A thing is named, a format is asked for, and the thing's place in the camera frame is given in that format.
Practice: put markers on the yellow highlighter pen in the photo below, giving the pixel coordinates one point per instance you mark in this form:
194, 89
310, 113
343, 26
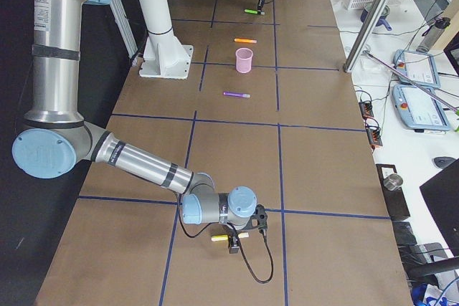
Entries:
225, 237

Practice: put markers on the green highlighter pen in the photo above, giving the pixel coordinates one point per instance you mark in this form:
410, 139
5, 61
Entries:
255, 12

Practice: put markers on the orange highlighter pen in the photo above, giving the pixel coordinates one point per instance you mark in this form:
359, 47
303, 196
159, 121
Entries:
245, 40

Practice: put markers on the pink mesh pen holder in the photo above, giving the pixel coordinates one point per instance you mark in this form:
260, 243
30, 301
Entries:
243, 62

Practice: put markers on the purple highlighter pen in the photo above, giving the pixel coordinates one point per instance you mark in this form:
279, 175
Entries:
236, 94

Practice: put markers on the left power strip with plugs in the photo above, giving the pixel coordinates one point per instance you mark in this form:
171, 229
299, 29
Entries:
366, 109

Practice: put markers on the power strip with plugs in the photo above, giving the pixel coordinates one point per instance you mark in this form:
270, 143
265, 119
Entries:
366, 109
374, 136

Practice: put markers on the water bottle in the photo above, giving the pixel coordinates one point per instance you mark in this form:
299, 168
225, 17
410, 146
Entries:
433, 34

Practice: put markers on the far teach pendant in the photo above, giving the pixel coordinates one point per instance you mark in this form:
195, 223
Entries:
417, 66

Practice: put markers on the teach pendant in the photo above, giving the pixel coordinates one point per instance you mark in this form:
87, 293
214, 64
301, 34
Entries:
417, 66
418, 111

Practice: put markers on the black box on desk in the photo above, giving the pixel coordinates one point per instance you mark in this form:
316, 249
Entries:
394, 200

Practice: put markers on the steel cup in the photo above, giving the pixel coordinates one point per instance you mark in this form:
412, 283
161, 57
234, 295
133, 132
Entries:
392, 182

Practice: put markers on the right power strip with plugs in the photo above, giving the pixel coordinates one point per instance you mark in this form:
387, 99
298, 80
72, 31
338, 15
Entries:
374, 136

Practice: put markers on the near teach pendant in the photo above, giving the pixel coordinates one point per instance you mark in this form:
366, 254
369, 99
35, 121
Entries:
418, 111

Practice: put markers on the black monitor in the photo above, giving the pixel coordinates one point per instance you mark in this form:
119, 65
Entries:
440, 194

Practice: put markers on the black computer mouse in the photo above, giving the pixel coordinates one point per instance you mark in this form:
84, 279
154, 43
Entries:
443, 161

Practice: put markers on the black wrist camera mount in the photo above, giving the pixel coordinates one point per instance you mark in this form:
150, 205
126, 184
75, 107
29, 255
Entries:
259, 220

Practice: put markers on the aluminium frame post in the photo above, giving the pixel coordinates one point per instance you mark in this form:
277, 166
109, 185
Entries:
364, 34

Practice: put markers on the white pedestal column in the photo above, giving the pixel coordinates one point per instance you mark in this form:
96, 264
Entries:
164, 55

